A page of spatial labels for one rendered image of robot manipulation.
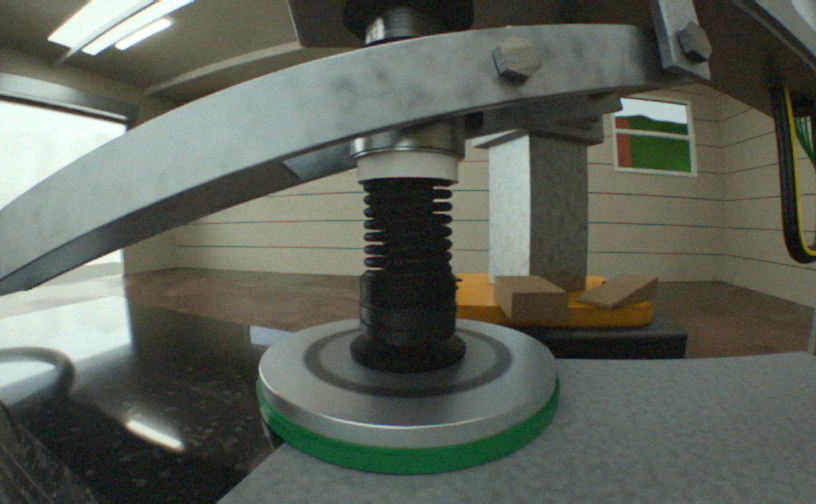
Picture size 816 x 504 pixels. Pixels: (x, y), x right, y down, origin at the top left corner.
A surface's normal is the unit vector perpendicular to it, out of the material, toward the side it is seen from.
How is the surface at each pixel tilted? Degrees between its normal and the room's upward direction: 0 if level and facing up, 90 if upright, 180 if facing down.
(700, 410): 0
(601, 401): 0
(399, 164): 90
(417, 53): 90
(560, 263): 90
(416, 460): 90
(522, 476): 0
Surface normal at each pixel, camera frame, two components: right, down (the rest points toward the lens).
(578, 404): 0.00, -1.00
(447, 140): 0.59, 0.07
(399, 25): -0.15, 0.07
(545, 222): 0.29, 0.07
